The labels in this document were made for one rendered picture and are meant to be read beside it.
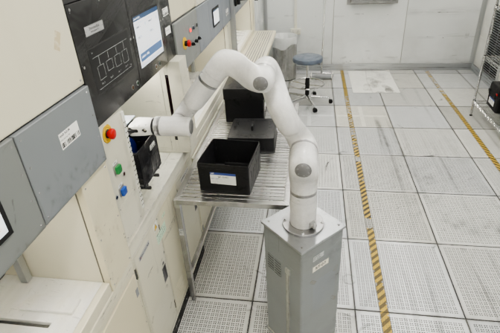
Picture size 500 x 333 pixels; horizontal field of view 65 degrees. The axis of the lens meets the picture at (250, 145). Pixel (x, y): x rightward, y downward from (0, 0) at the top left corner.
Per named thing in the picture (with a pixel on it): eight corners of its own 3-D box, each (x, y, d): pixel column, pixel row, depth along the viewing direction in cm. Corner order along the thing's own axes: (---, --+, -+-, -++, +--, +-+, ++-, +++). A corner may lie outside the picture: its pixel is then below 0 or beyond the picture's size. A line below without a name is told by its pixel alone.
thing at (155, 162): (146, 198, 174) (131, 134, 159) (103, 196, 177) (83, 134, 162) (164, 168, 195) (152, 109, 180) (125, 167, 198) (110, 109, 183)
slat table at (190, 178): (289, 309, 232) (289, 205, 196) (190, 300, 241) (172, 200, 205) (297, 183, 344) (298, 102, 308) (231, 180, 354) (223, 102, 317)
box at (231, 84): (265, 122, 280) (263, 88, 268) (225, 122, 284) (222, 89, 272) (268, 106, 305) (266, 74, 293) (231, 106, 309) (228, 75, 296)
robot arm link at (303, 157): (317, 183, 179) (318, 136, 167) (317, 208, 163) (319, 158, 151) (290, 182, 181) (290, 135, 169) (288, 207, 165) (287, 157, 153)
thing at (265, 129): (274, 153, 241) (274, 134, 235) (227, 152, 245) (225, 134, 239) (277, 131, 267) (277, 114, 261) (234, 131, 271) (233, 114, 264)
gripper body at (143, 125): (154, 139, 167) (129, 138, 168) (162, 128, 176) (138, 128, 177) (151, 123, 163) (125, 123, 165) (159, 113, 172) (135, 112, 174)
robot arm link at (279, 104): (295, 177, 166) (297, 157, 180) (323, 169, 162) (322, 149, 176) (242, 72, 147) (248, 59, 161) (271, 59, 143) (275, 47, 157)
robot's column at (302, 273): (337, 333, 217) (347, 225, 180) (300, 364, 203) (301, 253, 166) (302, 300, 237) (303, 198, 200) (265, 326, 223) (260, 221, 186)
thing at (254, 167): (199, 190, 211) (196, 163, 203) (215, 163, 234) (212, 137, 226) (250, 195, 204) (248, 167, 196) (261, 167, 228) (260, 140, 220)
